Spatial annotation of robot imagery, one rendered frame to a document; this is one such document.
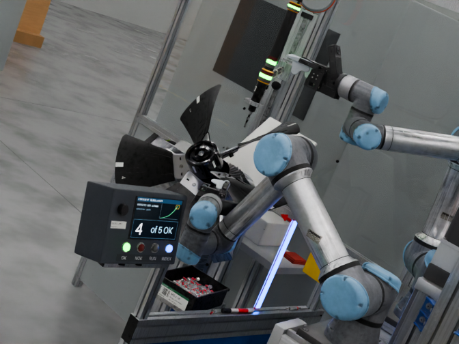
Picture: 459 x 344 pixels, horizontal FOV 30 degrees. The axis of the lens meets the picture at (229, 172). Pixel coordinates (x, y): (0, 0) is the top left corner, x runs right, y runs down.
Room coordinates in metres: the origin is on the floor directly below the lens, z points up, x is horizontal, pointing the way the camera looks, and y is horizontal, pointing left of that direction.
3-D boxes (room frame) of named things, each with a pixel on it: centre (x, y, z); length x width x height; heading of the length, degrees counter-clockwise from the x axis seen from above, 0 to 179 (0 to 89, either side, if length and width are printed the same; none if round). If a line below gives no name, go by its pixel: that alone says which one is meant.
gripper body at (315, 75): (2.79, -0.18, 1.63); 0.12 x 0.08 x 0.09; 60
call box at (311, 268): (2.89, -0.45, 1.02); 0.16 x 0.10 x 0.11; 140
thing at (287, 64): (3.52, -0.04, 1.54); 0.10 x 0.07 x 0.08; 175
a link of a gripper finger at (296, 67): (2.80, -0.07, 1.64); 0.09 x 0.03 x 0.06; 82
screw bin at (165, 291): (2.64, -0.03, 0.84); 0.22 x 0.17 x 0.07; 154
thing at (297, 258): (3.36, -0.38, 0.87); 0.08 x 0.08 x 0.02; 43
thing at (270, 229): (3.46, -0.22, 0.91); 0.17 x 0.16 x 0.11; 140
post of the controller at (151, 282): (2.26, 0.08, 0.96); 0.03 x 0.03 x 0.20; 50
